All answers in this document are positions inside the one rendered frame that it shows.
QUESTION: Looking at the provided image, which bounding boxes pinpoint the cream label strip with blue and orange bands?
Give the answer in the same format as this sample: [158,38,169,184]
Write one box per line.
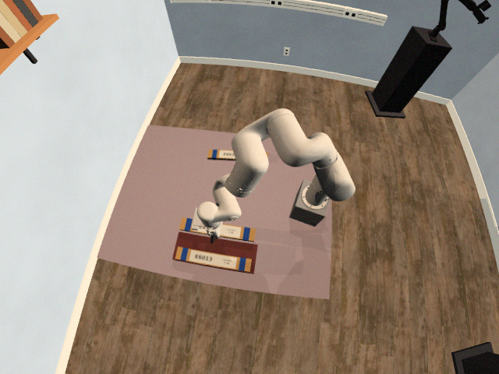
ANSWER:
[207,150,235,161]
[175,247,252,272]
[179,217,256,242]

